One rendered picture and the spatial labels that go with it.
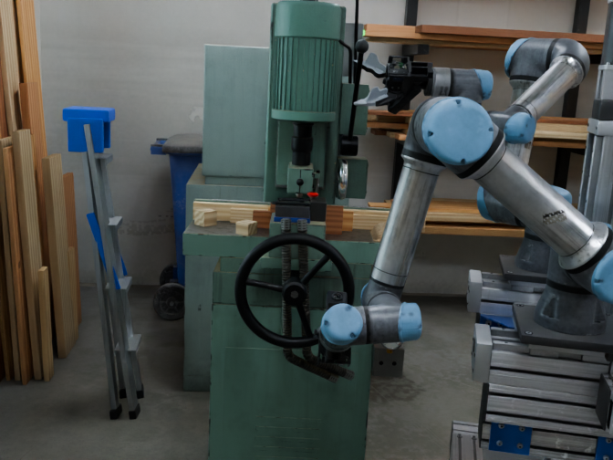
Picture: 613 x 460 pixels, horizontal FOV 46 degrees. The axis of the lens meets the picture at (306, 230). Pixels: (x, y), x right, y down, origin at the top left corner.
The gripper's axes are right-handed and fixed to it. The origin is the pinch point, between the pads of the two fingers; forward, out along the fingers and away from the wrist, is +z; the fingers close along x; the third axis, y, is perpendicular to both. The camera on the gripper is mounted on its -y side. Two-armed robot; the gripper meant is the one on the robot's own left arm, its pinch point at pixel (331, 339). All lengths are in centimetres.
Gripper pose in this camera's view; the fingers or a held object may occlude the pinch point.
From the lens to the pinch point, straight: 172.1
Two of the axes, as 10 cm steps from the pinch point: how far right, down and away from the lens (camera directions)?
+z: -0.3, 3.0, 9.5
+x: 10.0, 0.5, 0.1
